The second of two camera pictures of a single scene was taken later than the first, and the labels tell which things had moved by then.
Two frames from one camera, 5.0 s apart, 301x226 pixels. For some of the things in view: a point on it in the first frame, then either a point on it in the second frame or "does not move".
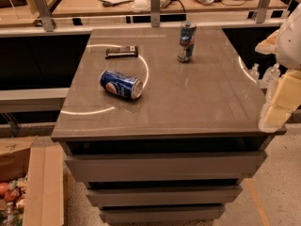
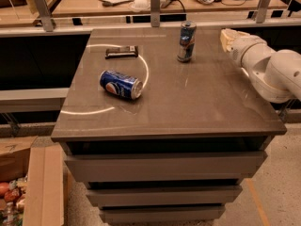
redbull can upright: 187,41 does not move
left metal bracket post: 40,4 does not move
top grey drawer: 165,166 does not move
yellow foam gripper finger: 268,45 → 227,36
